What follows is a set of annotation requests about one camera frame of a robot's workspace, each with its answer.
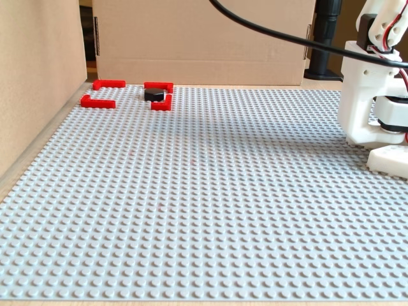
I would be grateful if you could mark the plain cardboard panel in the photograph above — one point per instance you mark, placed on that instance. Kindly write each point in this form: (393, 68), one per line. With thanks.
(35, 70)

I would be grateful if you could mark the red L-shaped Lego bracket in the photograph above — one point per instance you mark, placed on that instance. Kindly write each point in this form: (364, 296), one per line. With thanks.
(161, 106)
(157, 84)
(110, 83)
(99, 103)

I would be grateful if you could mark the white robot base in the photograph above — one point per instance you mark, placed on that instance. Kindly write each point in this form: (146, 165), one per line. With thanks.
(390, 161)

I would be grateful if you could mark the dark brown background furniture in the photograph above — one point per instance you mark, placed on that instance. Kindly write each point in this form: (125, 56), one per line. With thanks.
(87, 32)

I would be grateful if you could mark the large cardboard box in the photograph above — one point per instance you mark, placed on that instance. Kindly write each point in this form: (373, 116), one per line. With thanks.
(191, 48)

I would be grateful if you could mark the black hexagonal Lego piece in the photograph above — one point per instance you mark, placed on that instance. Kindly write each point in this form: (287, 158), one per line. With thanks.
(154, 94)

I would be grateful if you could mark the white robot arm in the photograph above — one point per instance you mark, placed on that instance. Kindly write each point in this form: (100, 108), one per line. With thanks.
(357, 89)

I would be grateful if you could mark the black monitor stand pole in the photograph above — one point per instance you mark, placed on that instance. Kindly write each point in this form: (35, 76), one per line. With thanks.
(325, 19)

